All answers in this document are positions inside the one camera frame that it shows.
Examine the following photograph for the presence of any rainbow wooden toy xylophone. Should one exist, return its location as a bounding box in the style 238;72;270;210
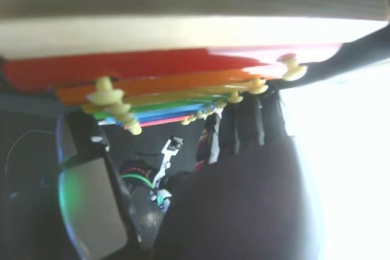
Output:
0;0;390;136

